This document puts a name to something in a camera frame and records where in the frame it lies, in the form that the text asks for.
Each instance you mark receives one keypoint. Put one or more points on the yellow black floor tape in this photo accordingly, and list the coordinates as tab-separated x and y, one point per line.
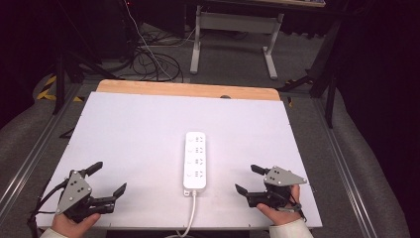
44	95

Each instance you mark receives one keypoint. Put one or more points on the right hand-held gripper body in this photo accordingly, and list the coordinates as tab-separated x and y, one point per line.
280	178

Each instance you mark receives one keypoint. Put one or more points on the white power strip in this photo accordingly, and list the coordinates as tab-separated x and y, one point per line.
194	172

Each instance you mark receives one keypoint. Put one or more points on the white table frame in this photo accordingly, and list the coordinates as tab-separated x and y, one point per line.
237	22

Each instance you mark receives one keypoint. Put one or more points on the grey metal floor rail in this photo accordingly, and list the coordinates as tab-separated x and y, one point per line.
346	175
29	158

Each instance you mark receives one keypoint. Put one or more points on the black metal stand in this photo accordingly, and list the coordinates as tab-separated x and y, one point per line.
330	99
59	86

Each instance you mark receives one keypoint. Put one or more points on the person's right hand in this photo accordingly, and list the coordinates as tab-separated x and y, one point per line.
282	214

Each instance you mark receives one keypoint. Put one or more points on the white table cover board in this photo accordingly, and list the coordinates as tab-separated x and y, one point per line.
138	132

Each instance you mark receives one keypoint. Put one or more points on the person's left hand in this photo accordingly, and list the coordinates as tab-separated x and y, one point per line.
69	227

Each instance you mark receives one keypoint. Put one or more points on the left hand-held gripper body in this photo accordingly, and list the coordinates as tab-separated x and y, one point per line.
73	193

